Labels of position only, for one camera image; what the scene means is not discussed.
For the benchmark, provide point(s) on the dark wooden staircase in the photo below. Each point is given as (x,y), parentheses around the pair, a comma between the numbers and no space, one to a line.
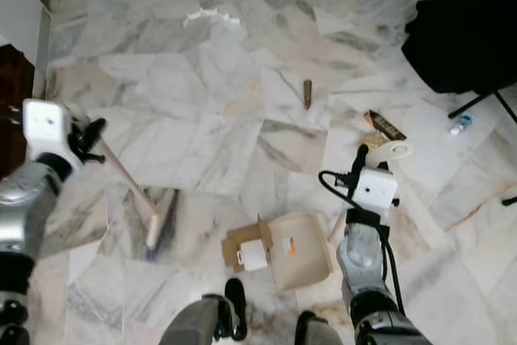
(16,111)

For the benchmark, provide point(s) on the golden snack wrapper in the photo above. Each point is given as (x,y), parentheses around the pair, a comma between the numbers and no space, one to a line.
(371,141)

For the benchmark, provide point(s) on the grey robot leg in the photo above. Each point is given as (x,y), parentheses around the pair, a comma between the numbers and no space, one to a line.
(327,333)
(198,325)

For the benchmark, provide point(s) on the small brown stick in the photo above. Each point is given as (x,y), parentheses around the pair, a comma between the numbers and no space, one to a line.
(308,94)

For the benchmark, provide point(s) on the brown cardboard piece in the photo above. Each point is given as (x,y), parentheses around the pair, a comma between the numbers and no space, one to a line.
(242,236)

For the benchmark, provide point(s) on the white paper roll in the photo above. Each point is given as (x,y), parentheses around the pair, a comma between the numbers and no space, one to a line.
(254,255)

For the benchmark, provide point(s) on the black fabric chair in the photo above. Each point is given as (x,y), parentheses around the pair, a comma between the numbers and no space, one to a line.
(464,38)

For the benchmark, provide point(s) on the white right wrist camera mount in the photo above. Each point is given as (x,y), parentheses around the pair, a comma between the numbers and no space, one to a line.
(376,188)

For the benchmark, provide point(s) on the grey robot right leg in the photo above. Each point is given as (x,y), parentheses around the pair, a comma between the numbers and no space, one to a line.
(327,333)

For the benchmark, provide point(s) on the wooden broom with dark bristles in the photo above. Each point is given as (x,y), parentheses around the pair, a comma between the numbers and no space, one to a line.
(153,228)

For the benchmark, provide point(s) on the grey robot left leg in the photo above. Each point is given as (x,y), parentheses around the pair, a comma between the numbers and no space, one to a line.
(198,325)

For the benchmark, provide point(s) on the small clear water bottle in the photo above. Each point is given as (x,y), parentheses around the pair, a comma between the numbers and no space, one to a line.
(461,124)

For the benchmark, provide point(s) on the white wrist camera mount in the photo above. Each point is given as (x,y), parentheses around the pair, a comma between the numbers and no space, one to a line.
(46,127)
(376,188)

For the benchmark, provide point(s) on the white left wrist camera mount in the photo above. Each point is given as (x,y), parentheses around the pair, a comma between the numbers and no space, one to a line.
(46,127)

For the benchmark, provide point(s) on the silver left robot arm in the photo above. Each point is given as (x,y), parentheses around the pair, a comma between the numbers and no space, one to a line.
(20,208)

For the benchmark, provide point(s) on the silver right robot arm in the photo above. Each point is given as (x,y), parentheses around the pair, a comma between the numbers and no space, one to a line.
(359,252)

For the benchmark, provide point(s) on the dark brown chocolate wrapper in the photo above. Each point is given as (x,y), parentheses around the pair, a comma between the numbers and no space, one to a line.
(387,125)

